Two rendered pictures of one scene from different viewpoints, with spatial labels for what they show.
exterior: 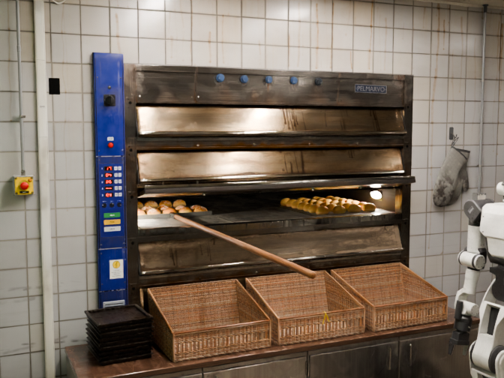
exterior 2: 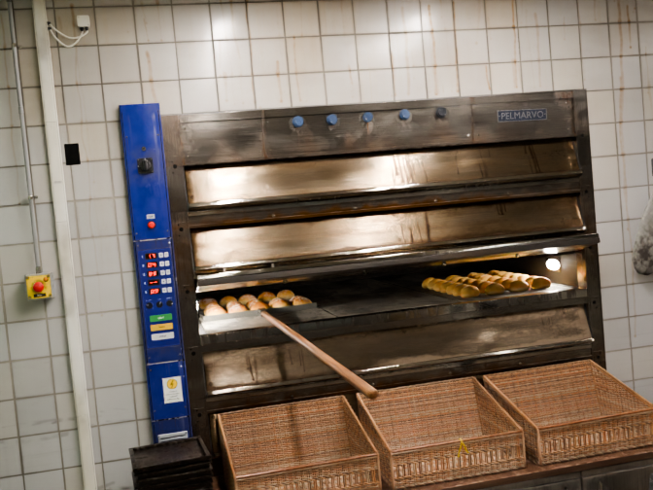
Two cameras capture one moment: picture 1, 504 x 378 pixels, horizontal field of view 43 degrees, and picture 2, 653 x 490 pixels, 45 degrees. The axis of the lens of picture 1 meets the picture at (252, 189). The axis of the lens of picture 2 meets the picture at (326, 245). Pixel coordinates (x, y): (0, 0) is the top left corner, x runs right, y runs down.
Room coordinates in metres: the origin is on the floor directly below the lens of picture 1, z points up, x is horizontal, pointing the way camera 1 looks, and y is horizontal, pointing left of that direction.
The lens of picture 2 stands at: (0.45, -0.53, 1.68)
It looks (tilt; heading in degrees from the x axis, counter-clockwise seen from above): 3 degrees down; 11
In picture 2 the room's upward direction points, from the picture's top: 5 degrees counter-clockwise
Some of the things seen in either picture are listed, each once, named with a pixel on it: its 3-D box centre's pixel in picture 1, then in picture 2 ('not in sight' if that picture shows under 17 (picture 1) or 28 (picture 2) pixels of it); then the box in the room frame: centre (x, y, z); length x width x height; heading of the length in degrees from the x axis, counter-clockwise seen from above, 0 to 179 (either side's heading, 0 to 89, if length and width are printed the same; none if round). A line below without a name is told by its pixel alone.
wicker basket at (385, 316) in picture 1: (387, 294); (567, 407); (3.89, -0.85, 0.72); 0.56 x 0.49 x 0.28; 115
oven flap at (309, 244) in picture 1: (281, 246); (406, 346); (3.90, -0.18, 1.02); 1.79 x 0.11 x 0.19; 114
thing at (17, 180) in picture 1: (23, 184); (40, 286); (3.25, 1.17, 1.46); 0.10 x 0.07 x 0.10; 114
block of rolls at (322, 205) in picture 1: (326, 204); (483, 282); (4.53, -0.54, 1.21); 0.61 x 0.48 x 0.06; 24
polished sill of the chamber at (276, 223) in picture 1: (280, 223); (402, 314); (3.92, -0.17, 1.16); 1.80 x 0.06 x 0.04; 114
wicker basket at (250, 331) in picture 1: (207, 316); (295, 450); (3.42, 0.24, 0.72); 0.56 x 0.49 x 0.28; 115
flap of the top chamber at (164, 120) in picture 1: (282, 120); (392, 170); (3.90, -0.18, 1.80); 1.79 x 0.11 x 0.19; 114
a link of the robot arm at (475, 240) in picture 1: (474, 246); not in sight; (3.35, -1.19, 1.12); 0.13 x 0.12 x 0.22; 26
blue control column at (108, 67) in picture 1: (84, 226); (161, 333); (4.32, 1.15, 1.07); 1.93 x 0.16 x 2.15; 24
